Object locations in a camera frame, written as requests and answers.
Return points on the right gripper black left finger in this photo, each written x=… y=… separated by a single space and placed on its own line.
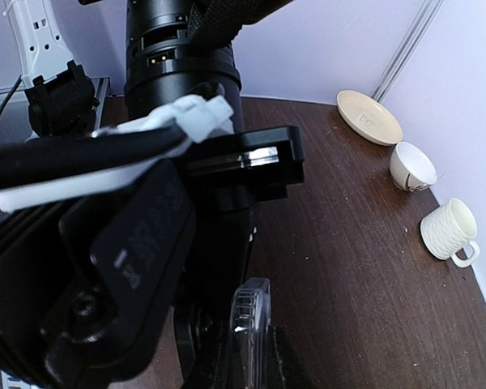
x=202 y=346

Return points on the beige ceramic plate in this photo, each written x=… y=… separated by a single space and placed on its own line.
x=368 y=118

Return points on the clear magsafe phone case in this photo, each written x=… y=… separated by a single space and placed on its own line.
x=250 y=322

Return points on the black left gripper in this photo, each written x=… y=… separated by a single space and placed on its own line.
x=213 y=214

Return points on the white ceramic mug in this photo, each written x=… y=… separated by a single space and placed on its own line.
x=449 y=232

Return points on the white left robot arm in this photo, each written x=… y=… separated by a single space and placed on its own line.
x=175 y=49

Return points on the white ceramic bowl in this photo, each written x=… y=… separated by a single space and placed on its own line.
x=410 y=169

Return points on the left aluminium frame post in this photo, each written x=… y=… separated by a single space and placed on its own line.
x=408 y=45

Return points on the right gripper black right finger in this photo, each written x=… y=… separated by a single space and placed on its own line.
x=285 y=368

